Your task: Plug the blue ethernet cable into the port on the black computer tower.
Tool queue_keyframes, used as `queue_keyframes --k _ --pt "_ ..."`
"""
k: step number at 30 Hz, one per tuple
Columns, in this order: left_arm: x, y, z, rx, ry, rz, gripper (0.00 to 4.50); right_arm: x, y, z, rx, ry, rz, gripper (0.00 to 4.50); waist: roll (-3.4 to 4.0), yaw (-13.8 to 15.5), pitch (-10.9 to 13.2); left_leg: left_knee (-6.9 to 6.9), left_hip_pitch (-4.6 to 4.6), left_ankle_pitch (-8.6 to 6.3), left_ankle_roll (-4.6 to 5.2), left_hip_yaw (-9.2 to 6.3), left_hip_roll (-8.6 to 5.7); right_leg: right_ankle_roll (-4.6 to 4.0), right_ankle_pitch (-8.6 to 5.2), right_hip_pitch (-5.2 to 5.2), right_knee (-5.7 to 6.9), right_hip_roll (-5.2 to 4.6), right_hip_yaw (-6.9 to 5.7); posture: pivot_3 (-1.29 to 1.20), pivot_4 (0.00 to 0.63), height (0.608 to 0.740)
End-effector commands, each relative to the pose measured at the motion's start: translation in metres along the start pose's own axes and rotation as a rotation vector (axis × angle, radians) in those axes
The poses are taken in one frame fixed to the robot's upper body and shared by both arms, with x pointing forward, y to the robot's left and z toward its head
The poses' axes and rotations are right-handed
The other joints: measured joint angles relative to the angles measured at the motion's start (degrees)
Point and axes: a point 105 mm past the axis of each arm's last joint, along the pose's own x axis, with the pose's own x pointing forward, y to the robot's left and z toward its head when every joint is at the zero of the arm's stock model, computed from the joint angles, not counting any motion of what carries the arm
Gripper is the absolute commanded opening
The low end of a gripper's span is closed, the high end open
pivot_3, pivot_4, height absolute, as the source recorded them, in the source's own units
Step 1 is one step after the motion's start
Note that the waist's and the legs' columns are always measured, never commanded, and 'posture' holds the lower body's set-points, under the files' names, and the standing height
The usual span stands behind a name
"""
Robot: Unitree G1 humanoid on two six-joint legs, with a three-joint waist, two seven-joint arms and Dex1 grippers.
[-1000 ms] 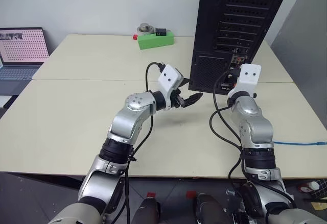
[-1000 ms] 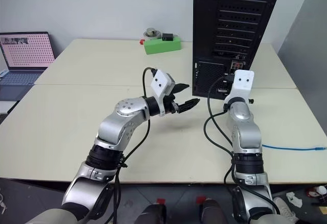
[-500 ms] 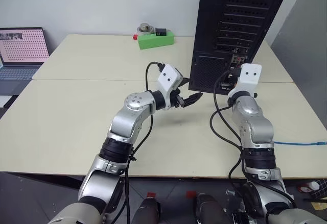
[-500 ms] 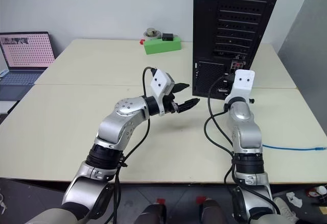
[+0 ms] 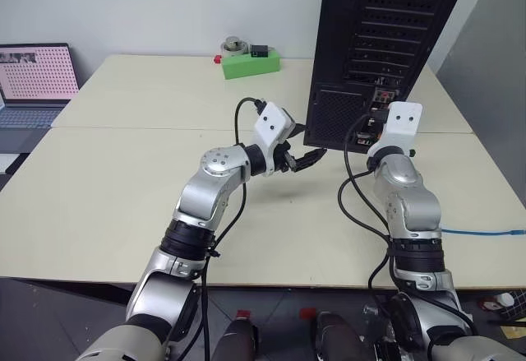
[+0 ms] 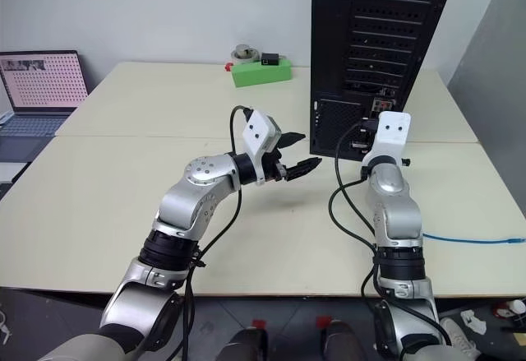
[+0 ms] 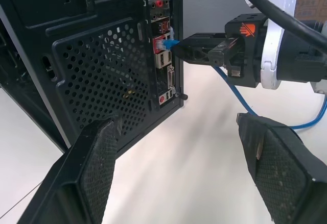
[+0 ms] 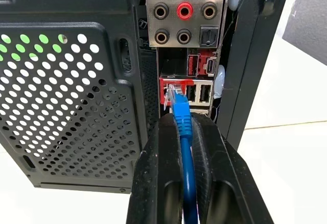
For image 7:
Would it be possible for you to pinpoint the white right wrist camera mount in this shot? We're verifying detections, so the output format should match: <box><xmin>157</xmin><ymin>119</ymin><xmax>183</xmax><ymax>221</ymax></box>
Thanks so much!
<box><xmin>260</xmin><ymin>0</ymin><xmax>299</xmax><ymax>90</ymax></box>

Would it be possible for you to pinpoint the blue ethernet cable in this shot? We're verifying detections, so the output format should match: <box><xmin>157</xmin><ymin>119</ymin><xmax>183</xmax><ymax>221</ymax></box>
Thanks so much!
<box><xmin>156</xmin><ymin>35</ymin><xmax>327</xmax><ymax>131</ymax></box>

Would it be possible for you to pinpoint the black computer tower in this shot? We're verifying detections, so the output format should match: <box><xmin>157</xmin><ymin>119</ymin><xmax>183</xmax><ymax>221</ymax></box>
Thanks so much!
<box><xmin>0</xmin><ymin>0</ymin><xmax>189</xmax><ymax>155</ymax></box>

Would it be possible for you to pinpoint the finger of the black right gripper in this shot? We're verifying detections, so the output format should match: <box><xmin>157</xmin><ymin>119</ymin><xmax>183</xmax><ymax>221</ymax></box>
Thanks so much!
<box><xmin>188</xmin><ymin>32</ymin><xmax>227</xmax><ymax>40</ymax></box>
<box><xmin>173</xmin><ymin>37</ymin><xmax>240</xmax><ymax>68</ymax></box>

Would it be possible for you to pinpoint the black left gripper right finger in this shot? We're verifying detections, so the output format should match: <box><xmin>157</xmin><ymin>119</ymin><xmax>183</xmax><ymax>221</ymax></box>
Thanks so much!
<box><xmin>236</xmin><ymin>112</ymin><xmax>327</xmax><ymax>224</ymax></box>

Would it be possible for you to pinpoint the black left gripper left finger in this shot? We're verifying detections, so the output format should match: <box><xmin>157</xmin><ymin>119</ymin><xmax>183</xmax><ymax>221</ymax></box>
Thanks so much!
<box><xmin>18</xmin><ymin>113</ymin><xmax>124</xmax><ymax>224</ymax></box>

